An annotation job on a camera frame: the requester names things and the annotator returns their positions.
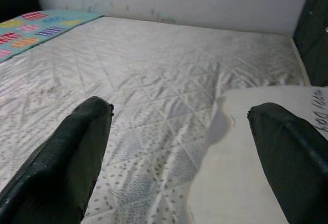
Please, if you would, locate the grey quilted mattress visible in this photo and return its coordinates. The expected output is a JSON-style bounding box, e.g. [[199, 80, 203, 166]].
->
[[0, 15, 311, 224]]

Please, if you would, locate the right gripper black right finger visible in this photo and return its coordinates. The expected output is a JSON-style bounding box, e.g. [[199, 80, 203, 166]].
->
[[247, 103, 328, 224]]

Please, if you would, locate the teal blanket with colourful shapes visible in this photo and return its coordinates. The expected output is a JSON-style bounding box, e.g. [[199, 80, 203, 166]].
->
[[0, 9, 105, 65]]

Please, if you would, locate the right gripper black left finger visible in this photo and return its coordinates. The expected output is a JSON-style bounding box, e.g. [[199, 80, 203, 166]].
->
[[0, 95, 115, 224]]

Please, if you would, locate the white pillow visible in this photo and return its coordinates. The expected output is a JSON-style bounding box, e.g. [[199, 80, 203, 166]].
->
[[188, 85, 328, 224]]

